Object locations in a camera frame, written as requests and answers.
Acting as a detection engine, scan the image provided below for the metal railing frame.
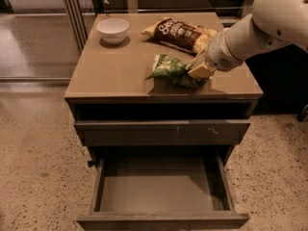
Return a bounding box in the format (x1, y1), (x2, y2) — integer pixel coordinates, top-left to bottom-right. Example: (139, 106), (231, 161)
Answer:
(57, 0), (268, 55)

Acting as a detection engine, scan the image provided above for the open lower drawer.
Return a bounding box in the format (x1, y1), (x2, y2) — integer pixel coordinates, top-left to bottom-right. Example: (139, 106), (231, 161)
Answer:
(77, 154), (249, 231)

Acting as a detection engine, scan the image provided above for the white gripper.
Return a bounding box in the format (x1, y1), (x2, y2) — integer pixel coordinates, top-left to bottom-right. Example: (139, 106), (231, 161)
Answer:
(188, 28), (244, 79)

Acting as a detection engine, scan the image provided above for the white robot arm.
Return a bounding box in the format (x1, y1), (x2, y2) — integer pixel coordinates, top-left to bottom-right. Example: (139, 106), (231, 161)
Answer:
(188, 0), (308, 78)

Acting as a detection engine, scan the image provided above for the green jalapeno chip bag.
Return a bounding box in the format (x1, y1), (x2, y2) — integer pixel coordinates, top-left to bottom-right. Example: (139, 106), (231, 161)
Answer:
(147, 54), (210, 89)

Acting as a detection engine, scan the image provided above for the closed upper drawer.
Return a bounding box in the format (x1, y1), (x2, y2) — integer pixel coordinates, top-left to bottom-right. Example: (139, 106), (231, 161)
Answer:
(74, 119), (250, 146)

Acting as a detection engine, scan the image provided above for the white ceramic bowl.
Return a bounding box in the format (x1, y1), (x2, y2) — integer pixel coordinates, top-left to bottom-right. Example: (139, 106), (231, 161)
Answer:
(96, 18), (129, 45)

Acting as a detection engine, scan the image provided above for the tan drawer cabinet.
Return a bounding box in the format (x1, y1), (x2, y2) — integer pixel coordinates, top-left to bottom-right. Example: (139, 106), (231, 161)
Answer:
(64, 13), (263, 163)

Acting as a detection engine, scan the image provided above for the brown chip bag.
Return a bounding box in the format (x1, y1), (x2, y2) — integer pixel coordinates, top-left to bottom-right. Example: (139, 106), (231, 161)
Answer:
(141, 17), (218, 54)

